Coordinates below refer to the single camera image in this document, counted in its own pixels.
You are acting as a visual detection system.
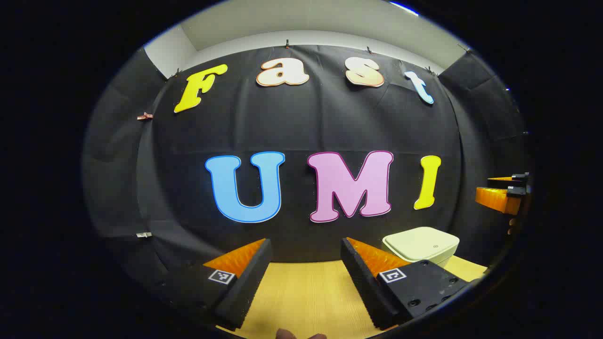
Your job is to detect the black backdrop cloth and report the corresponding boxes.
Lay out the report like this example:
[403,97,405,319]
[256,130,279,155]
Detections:
[81,45,530,283]

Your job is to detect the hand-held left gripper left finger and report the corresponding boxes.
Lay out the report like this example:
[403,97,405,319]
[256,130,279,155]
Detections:
[160,238,274,331]

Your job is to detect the wooden desktop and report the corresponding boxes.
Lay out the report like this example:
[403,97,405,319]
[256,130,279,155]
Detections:
[214,254,488,339]

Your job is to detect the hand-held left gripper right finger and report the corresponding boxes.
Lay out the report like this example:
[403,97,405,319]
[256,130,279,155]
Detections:
[340,237,472,331]

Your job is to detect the pale green desktop garbage bin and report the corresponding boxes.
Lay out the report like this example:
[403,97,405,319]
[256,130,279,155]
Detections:
[382,226,460,268]

